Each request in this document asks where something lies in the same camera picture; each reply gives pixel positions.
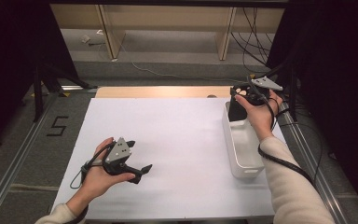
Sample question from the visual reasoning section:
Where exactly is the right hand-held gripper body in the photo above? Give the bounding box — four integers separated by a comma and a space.
229, 76, 284, 107

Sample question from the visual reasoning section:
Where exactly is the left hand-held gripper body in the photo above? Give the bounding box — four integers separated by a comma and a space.
102, 136, 144, 185

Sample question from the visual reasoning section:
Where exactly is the black phone case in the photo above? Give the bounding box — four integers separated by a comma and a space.
228, 104, 249, 122

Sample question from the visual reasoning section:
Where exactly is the white plastic storage box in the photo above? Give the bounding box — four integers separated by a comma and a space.
222, 101, 266, 180

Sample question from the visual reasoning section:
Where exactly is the person's right hand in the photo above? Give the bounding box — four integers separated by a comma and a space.
234, 90, 284, 143

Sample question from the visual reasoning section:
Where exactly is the person's left hand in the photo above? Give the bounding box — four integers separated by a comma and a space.
79, 136, 137, 201

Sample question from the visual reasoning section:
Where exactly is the black curtain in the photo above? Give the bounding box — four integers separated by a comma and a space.
265, 0, 358, 220
0, 0, 79, 152

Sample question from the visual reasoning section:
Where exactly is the black tripod stand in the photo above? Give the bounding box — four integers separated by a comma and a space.
32, 62, 99, 123

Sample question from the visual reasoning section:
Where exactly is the beige wooden shelf unit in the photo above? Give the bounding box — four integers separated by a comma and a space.
49, 4, 286, 62

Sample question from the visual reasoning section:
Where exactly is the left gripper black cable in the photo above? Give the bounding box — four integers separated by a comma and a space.
64, 148, 108, 224

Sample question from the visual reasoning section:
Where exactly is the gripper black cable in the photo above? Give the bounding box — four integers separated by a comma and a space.
64, 148, 108, 224
246, 76, 316, 188

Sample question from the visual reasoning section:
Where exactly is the bundle of black cables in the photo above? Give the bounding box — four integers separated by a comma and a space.
229, 7, 276, 75

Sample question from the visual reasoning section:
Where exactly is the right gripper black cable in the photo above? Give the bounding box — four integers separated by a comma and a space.
246, 76, 316, 188

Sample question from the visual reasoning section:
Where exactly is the aluminium floor rail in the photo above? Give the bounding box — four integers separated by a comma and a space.
0, 90, 63, 224
279, 102, 351, 224

